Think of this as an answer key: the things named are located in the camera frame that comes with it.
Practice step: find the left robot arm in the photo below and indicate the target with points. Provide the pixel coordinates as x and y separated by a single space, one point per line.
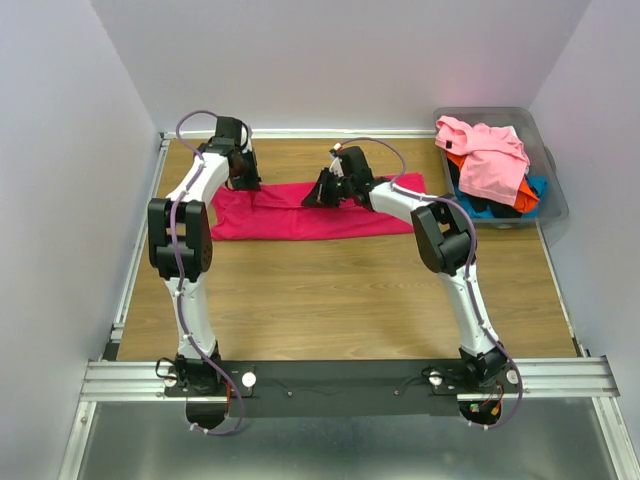
180 245

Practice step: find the light pink t-shirt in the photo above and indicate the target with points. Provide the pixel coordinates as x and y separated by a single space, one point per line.
495 160

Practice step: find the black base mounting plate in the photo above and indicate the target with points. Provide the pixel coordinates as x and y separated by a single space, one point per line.
289 389

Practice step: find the black t-shirt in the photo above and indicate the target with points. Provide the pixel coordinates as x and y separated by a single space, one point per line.
478 207

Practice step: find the magenta t-shirt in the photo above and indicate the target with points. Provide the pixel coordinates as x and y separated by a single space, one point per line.
275 212

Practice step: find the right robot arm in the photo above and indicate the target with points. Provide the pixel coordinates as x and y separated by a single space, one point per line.
446 240

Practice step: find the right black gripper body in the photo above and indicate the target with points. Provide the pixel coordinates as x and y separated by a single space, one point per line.
327 186

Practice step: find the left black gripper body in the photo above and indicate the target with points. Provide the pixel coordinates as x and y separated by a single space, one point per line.
245 179

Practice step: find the teal t-shirt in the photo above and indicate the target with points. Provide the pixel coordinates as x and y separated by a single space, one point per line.
531 193

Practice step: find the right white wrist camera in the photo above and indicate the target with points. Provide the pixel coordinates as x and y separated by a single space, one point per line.
335 166

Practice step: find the orange t-shirt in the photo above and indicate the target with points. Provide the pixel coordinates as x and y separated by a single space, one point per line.
531 191

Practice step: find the aluminium front rail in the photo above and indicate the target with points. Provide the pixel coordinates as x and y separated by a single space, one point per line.
578 377

